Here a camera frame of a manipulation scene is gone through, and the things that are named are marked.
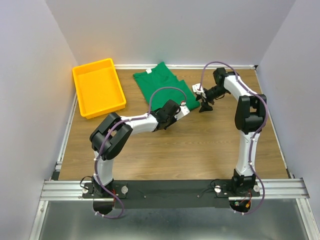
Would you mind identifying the aluminium right side rail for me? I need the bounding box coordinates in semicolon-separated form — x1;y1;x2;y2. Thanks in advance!
254;68;295;179

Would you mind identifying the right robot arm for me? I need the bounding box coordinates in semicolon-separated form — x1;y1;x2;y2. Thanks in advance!
192;67;268;196

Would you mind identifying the aluminium rail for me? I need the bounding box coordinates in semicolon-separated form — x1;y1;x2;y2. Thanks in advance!
254;68;295;179
50;94;78;181
40;178;310;201

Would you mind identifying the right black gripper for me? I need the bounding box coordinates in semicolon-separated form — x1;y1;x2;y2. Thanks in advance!
194;85;228;114

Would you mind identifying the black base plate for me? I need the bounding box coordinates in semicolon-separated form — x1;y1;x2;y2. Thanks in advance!
82;179;261;214

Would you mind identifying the aluminium front rail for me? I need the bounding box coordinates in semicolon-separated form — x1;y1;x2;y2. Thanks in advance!
40;178;310;201

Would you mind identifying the yellow plastic tray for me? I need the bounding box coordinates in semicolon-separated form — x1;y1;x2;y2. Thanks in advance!
72;58;127;119

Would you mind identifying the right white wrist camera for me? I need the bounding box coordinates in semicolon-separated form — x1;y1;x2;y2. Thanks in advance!
192;83;206;98

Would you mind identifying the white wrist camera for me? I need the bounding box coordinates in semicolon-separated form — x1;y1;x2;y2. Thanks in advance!
174;101;190;121
192;83;206;98

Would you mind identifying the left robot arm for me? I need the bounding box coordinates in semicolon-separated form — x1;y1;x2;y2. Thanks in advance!
89;99;190;198

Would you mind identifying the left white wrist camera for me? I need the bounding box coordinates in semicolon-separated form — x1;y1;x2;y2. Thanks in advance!
174;101;190;121

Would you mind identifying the aluminium left side rail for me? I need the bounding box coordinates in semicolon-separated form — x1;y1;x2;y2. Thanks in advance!
50;94;78;181

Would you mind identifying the green t shirt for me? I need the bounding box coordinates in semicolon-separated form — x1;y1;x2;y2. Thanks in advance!
133;62;200;111

